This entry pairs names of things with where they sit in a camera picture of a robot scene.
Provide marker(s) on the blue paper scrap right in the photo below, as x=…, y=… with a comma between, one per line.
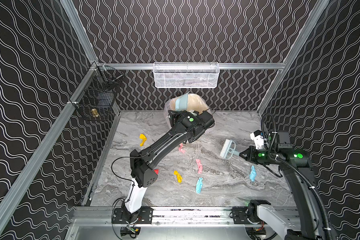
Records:
x=253, y=174

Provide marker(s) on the yellow paper scrap far left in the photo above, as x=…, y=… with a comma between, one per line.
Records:
x=143, y=139

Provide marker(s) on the pink paper scrap centre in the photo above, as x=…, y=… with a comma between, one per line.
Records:
x=200, y=166

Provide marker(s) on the pale green hand brush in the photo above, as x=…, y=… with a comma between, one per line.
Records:
x=229, y=150

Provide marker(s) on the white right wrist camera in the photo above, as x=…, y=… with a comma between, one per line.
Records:
x=259, y=140

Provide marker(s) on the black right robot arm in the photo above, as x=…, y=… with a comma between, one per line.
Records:
x=297, y=169

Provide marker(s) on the pale green dustpan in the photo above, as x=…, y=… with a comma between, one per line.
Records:
x=181, y=103

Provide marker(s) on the black wire side basket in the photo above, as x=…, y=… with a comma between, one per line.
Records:
x=99, y=93

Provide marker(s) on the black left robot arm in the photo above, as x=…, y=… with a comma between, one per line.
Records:
x=143, y=164

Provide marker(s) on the clear plastic bin liner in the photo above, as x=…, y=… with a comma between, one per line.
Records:
x=195, y=104

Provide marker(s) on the white wire wall basket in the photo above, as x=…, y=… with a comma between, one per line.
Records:
x=189, y=75

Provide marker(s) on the cream plastic waste bin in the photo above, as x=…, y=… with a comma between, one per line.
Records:
x=187, y=102

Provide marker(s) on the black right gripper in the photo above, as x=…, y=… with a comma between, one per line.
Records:
x=249, y=153

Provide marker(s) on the brass object in basket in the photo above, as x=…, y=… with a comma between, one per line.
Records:
x=95, y=113

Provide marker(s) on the pink paper scrap near bin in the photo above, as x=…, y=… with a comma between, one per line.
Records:
x=181, y=148

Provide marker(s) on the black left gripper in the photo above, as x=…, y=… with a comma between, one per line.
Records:
x=174, y=115

